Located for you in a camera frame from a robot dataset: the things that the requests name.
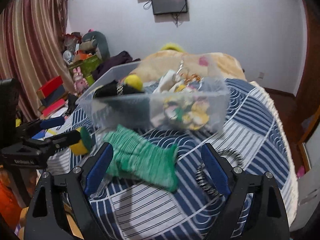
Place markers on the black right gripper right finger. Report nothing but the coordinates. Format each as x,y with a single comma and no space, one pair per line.
254,207

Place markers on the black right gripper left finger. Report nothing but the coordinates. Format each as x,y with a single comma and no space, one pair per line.
46,217

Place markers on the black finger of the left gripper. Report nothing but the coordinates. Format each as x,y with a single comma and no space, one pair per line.
33,153
30,129

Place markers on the yellow green plush ball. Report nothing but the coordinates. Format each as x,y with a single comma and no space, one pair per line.
84,146

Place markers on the green knitted cloth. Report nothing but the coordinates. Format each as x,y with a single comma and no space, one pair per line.
135,158

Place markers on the floral yellow pink scrunchie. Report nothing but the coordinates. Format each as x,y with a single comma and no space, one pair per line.
186,111

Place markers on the red box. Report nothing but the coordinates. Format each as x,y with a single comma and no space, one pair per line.
50,86

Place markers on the white cabinet door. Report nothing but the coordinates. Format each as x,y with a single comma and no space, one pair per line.
308,185

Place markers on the striped pink brown curtain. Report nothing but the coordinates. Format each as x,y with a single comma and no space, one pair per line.
31,48

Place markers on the pink bunny toy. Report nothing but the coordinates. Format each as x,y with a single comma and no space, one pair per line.
80,83

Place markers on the green box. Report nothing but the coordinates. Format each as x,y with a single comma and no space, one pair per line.
87,67

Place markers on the blue white patterned bedspread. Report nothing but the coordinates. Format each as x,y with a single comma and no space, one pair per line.
252,138

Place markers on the grey green plush dinosaur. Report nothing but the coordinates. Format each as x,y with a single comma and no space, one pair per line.
102,45

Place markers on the white cloth in bin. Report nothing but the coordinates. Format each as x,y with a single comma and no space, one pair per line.
166,82

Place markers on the dark purple cloth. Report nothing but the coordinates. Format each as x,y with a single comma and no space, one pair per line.
122,58

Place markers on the clear plastic storage bin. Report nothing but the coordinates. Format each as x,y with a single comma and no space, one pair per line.
133,111

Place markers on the orange hair clip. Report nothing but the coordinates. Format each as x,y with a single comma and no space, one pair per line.
191,78

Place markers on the beige fleece blanket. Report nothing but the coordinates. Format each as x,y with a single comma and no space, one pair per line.
154,66

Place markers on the yellow plush behind blanket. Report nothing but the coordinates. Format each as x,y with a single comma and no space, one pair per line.
172,46

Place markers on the black cloth with chain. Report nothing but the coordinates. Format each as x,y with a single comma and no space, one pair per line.
115,89

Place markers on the brown wooden door frame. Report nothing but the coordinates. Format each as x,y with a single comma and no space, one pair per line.
308,93

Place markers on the small black wall monitor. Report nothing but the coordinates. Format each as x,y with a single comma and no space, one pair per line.
161,7

